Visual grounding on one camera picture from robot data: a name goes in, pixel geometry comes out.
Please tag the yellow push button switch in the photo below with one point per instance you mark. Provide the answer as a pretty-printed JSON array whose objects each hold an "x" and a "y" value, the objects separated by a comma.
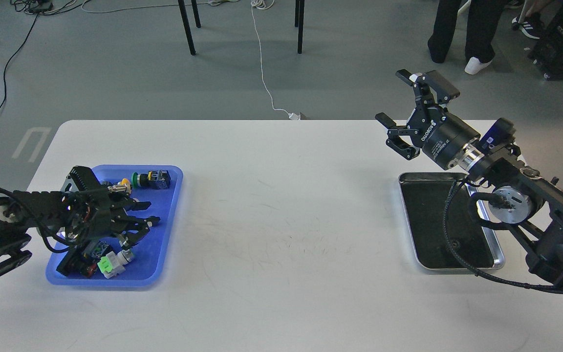
[{"x": 124, "y": 186}]

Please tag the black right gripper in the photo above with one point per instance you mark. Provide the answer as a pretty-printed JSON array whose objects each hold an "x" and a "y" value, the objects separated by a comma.
[{"x": 447, "y": 139}]

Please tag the black red switch block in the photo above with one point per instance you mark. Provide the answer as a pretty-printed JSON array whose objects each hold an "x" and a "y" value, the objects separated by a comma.
[{"x": 76, "y": 261}]

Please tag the person in black trousers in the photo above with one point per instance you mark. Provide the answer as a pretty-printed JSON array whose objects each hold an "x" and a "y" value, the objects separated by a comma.
[{"x": 482, "y": 23}]

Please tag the red emergency stop button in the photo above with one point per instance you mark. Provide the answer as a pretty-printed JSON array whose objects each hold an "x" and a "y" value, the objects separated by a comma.
[{"x": 96, "y": 251}]

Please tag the green push button switch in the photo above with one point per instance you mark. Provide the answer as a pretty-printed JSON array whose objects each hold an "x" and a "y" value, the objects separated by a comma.
[{"x": 153, "y": 179}]

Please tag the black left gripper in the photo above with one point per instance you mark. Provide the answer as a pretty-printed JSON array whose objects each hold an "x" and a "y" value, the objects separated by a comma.
[{"x": 92, "y": 212}]

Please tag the black chair leg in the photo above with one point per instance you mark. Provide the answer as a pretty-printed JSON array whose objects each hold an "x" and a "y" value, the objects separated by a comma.
[
  {"x": 187, "y": 28},
  {"x": 299, "y": 23}
]

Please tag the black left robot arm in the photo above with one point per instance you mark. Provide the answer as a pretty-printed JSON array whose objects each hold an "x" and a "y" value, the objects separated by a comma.
[{"x": 20, "y": 211}]

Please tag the silver metal tray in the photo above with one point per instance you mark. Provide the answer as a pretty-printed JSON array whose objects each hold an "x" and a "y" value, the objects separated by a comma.
[{"x": 424, "y": 195}]

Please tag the blue plastic tray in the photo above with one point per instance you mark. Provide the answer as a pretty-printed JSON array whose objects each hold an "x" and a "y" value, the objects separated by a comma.
[{"x": 150, "y": 252}]

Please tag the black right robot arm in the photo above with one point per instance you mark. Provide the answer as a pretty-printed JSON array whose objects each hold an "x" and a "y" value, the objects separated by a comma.
[{"x": 521, "y": 202}]

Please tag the white green selector switch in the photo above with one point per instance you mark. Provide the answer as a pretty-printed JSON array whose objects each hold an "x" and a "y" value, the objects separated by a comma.
[{"x": 111, "y": 264}]

